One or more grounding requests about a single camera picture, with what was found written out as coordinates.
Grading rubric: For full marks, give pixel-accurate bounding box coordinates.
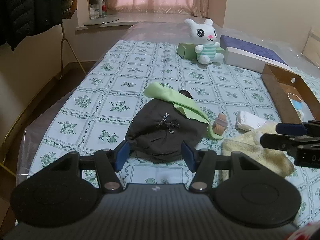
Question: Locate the purple velvet scrunchie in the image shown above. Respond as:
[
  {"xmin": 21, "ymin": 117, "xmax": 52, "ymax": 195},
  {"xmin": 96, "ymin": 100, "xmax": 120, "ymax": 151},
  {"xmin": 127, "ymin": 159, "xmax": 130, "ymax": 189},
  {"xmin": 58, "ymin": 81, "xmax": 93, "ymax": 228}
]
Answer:
[{"xmin": 179, "ymin": 90, "xmax": 193, "ymax": 99}]

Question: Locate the white tissue pack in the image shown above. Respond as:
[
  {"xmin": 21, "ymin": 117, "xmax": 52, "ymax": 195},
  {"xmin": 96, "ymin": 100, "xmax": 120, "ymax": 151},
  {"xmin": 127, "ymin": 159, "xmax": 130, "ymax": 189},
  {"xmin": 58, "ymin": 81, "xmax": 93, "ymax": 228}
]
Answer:
[{"xmin": 236, "ymin": 111, "xmax": 267, "ymax": 132}]

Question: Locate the dark grey knit hat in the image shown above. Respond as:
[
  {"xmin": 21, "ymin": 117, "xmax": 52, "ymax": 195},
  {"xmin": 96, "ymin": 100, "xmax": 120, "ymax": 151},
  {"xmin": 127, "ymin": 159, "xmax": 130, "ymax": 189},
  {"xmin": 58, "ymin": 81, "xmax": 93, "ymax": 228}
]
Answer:
[{"xmin": 125, "ymin": 99, "xmax": 208, "ymax": 162}]

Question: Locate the wooden headboard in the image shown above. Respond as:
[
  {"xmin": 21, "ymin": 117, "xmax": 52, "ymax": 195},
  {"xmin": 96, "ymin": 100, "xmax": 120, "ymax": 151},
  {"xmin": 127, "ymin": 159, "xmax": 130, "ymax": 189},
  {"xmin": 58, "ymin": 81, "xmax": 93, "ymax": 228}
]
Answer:
[{"xmin": 302, "ymin": 28, "xmax": 320, "ymax": 68}]

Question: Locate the light green microfiber cloth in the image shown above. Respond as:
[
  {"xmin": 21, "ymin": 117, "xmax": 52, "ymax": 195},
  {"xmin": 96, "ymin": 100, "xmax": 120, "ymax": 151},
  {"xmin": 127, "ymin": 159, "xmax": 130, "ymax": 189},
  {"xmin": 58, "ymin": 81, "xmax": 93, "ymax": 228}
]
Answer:
[{"xmin": 144, "ymin": 82, "xmax": 222, "ymax": 140}]

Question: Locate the standing fan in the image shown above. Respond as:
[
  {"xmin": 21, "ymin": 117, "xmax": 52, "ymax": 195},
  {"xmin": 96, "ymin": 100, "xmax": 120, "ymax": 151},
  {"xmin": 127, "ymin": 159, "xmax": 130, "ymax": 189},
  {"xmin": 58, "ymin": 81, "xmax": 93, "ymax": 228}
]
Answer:
[{"xmin": 84, "ymin": 0, "xmax": 119, "ymax": 26}]

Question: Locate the blue face mask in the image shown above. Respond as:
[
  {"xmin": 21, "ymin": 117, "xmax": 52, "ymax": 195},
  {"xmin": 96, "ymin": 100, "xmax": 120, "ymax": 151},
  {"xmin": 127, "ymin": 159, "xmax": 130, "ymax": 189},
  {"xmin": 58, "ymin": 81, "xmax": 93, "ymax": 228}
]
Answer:
[{"xmin": 287, "ymin": 93, "xmax": 312, "ymax": 120}]

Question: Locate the white plush bunny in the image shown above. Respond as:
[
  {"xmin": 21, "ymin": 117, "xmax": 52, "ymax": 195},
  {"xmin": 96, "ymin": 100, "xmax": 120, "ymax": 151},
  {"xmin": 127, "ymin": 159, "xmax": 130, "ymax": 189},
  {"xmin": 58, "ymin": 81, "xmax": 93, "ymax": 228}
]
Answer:
[{"xmin": 184, "ymin": 18, "xmax": 224, "ymax": 64}]

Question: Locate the blue and white flat box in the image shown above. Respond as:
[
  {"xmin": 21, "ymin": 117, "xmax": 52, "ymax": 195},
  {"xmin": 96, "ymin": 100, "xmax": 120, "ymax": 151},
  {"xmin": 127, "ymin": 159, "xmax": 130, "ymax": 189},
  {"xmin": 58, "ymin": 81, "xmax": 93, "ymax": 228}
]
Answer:
[{"xmin": 220, "ymin": 35, "xmax": 291, "ymax": 74}]

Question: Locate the small green carton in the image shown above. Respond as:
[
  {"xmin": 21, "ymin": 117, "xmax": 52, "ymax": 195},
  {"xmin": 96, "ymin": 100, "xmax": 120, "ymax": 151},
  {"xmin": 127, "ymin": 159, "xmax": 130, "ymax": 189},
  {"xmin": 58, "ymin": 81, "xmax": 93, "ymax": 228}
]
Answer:
[{"xmin": 177, "ymin": 42, "xmax": 224, "ymax": 64}]

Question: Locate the black jacket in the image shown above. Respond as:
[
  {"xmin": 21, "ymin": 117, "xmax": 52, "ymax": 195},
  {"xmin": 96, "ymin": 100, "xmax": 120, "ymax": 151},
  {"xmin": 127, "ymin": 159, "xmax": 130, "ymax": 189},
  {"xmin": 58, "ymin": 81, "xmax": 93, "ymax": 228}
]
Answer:
[{"xmin": 1, "ymin": 0, "xmax": 62, "ymax": 50}]

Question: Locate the cream fluffy towel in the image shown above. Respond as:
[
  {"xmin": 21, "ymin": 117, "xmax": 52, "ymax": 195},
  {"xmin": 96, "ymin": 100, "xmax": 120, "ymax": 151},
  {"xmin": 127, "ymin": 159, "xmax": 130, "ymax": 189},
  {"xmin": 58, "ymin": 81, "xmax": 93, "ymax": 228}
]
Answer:
[{"xmin": 221, "ymin": 122, "xmax": 295, "ymax": 178}]

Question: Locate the brown cardboard box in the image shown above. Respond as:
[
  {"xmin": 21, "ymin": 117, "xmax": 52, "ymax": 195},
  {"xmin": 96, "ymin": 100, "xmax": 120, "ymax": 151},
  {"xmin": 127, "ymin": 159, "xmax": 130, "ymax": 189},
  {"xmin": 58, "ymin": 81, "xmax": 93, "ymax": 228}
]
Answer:
[{"xmin": 261, "ymin": 64, "xmax": 319, "ymax": 124}]

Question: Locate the gold coat rack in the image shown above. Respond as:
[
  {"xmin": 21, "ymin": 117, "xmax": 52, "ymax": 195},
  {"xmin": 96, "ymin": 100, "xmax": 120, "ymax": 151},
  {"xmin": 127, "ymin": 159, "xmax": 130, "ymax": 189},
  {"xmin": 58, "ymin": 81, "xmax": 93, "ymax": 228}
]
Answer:
[{"xmin": 58, "ymin": 2, "xmax": 87, "ymax": 81}]

